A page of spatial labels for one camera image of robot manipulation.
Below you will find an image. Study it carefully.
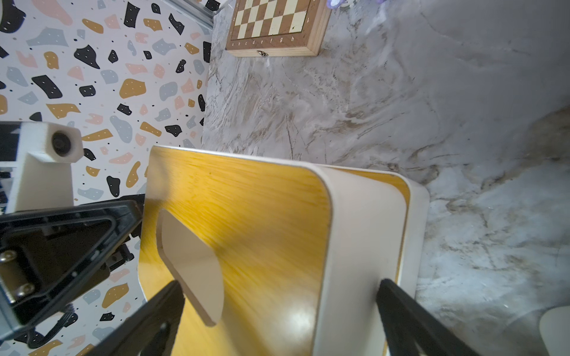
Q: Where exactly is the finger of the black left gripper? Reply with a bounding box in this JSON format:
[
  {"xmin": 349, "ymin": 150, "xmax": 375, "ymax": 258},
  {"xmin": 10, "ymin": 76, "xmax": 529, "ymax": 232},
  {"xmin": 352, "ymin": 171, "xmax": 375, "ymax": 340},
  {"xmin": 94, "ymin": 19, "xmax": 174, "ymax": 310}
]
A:
[{"xmin": 1, "ymin": 199, "xmax": 144, "ymax": 343}]

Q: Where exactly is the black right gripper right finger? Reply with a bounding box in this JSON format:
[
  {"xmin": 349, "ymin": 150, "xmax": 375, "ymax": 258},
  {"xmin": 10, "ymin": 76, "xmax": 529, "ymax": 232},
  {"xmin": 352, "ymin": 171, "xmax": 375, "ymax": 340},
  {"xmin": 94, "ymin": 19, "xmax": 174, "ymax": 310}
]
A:
[{"xmin": 376, "ymin": 279, "xmax": 476, "ymax": 356}]

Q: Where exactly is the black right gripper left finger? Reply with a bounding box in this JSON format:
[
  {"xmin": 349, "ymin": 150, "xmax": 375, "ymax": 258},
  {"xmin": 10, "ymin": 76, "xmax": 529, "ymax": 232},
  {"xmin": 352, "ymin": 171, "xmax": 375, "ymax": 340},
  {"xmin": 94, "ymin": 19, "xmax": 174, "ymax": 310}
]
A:
[{"xmin": 88, "ymin": 281, "xmax": 185, "ymax": 355}]

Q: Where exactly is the yellow lid tissue box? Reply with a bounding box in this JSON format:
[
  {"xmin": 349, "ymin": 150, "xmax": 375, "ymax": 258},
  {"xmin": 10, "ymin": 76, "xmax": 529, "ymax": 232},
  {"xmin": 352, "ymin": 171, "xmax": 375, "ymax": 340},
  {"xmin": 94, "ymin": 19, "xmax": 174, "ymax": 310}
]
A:
[
  {"xmin": 139, "ymin": 146, "xmax": 411, "ymax": 355},
  {"xmin": 313, "ymin": 166, "xmax": 429, "ymax": 355}
]

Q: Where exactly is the dark brown lid tissue box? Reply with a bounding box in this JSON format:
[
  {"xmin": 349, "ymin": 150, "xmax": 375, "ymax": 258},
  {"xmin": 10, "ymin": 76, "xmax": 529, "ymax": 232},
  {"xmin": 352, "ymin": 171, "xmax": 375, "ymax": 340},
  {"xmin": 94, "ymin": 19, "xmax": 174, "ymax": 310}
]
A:
[{"xmin": 539, "ymin": 306, "xmax": 570, "ymax": 356}]

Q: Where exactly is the wooden chess board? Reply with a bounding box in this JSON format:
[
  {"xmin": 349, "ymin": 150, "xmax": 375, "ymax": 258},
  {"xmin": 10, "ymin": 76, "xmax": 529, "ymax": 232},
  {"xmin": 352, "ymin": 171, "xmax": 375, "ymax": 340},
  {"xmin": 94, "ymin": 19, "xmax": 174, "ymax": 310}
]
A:
[{"xmin": 226, "ymin": 0, "xmax": 331, "ymax": 57}]

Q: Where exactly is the small purple object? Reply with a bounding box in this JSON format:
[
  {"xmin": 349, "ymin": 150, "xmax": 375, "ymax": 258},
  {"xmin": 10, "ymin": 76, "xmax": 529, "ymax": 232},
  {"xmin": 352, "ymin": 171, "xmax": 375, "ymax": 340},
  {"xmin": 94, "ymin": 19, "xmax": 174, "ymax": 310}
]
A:
[{"xmin": 327, "ymin": 0, "xmax": 356, "ymax": 10}]

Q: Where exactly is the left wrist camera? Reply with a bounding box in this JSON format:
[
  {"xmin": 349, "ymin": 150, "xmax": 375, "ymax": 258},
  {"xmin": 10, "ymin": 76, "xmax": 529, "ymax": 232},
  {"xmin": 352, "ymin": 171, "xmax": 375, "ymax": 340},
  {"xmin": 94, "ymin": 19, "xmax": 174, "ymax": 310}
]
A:
[{"xmin": 1, "ymin": 121, "xmax": 84, "ymax": 214}]

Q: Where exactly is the left corner aluminium post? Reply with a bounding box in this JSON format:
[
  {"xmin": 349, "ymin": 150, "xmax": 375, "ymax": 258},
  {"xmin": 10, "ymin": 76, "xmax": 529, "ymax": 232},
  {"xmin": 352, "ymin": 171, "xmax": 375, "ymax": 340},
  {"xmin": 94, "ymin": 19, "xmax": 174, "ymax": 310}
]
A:
[{"xmin": 165, "ymin": 0, "xmax": 230, "ymax": 30}]

